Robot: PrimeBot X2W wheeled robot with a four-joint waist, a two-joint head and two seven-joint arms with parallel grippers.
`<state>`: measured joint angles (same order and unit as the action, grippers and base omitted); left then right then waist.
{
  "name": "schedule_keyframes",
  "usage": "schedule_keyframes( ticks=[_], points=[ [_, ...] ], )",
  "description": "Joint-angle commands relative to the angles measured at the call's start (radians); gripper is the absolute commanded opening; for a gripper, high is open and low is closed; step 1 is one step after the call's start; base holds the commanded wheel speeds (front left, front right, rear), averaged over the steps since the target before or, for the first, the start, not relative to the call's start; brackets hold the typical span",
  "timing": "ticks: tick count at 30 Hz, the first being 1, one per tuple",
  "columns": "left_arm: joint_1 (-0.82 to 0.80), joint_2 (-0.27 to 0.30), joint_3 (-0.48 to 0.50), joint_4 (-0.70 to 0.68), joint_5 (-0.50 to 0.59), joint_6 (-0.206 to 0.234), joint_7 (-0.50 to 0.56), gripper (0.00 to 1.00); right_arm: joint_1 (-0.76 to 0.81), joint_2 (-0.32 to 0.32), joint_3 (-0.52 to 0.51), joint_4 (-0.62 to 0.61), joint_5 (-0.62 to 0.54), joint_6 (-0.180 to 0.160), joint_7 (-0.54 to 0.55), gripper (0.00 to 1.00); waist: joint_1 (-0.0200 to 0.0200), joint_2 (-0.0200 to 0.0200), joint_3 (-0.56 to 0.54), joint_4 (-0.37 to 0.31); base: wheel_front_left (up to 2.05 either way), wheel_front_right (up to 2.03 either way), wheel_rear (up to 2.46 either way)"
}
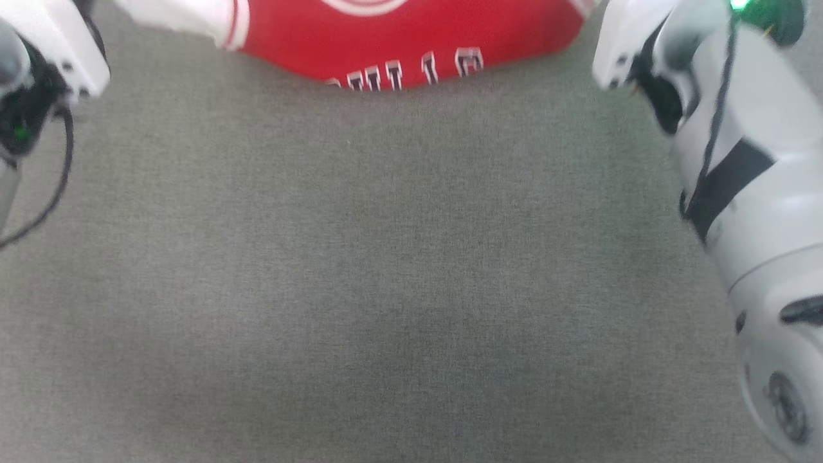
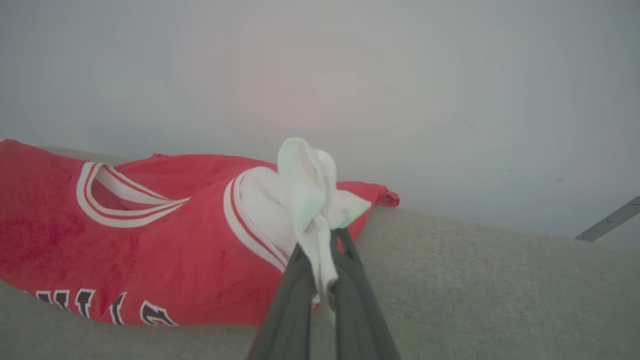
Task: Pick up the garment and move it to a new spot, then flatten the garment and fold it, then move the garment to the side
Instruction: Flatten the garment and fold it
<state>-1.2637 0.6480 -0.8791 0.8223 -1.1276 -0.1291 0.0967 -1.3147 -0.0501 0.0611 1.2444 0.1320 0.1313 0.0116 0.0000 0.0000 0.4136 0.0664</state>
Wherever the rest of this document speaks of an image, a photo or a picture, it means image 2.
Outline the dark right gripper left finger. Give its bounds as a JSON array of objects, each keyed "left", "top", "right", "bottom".
[{"left": 247, "top": 243, "right": 317, "bottom": 360}]

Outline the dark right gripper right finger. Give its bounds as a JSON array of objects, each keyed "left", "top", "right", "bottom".
[{"left": 328, "top": 227, "right": 402, "bottom": 360}]

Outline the red and white basketball jersey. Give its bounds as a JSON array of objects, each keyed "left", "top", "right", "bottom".
[{"left": 0, "top": 136, "right": 401, "bottom": 328}]

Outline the grey-green fabric sofa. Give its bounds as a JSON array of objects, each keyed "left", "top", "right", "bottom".
[{"left": 0, "top": 145, "right": 640, "bottom": 360}]

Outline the grey metal wall bar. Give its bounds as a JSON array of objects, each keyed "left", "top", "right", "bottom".
[{"left": 575, "top": 195, "right": 640, "bottom": 243}]

